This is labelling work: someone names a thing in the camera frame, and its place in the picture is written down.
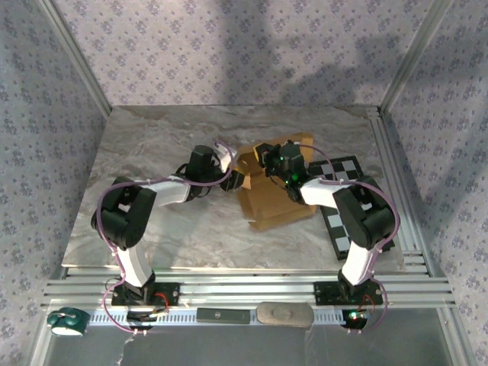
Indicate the black circuit board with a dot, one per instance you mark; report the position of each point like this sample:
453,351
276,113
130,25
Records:
354,319
141,318

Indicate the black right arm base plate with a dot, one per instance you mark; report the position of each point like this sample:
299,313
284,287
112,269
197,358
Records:
324,293

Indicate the brown cardboard box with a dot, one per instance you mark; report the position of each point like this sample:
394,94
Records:
267,206

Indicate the black rectangular bar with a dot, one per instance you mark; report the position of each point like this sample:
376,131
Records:
223,316

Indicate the black and white chessboard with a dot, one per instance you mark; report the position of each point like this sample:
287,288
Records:
345,169

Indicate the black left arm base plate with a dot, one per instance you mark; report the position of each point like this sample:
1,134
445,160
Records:
171,295

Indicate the aluminium profile frame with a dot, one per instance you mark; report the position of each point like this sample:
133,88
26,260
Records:
244,289

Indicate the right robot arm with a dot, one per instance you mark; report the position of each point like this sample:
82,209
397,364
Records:
362,263

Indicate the grey oval metal plate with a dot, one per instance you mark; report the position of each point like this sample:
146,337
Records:
284,314

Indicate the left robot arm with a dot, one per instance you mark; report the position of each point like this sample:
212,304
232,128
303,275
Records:
129,221

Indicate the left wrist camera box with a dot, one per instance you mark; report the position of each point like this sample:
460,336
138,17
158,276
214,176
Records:
228,156

